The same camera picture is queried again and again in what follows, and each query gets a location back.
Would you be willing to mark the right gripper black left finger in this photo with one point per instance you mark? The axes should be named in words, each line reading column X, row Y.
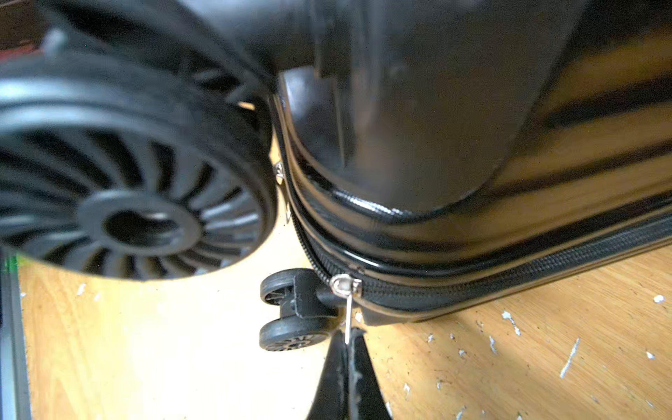
column 330, row 400

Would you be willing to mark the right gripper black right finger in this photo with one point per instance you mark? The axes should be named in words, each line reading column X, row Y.
column 365, row 399

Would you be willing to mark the silver zipper pull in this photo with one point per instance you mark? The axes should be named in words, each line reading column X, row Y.
column 348, row 288

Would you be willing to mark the black hard-shell suitcase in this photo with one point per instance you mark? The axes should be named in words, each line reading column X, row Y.
column 446, row 153

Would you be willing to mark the aluminium front rail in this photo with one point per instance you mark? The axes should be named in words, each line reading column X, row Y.
column 15, row 383

